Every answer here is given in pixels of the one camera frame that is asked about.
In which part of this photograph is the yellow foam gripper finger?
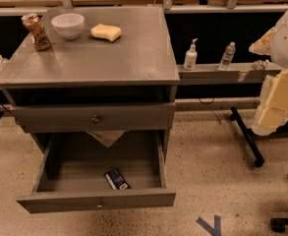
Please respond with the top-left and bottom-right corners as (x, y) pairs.
(249, 29), (273, 55)
(252, 70), (288, 136)

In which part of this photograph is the dark blue rxbar wrapper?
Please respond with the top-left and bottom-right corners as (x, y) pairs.
(104, 168), (130, 190)

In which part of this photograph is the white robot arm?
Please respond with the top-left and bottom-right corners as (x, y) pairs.
(249, 10), (288, 136)

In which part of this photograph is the closed grey top drawer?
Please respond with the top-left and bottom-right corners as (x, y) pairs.
(12, 103), (175, 133)

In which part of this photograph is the grey drawer cabinet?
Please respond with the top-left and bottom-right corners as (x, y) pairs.
(0, 7), (179, 148)

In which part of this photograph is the open grey middle drawer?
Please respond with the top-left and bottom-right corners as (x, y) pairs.
(18, 131), (176, 213)

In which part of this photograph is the crumpled clear plastic wrapper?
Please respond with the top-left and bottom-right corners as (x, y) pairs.
(253, 60), (270, 71)

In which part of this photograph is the clear plastic water bottle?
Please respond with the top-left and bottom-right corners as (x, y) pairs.
(219, 42), (236, 71)

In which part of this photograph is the black metal stand leg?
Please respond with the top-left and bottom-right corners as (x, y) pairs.
(230, 107), (288, 167)

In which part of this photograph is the white pump lotion bottle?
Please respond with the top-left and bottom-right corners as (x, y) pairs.
(183, 38), (198, 71)

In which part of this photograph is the yellow sponge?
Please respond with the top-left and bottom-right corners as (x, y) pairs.
(90, 24), (122, 42)

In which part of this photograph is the white ceramic bowl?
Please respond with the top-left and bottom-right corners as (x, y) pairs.
(51, 13), (85, 39)

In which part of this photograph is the orange patterned drink can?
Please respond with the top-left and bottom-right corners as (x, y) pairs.
(22, 13), (51, 51)

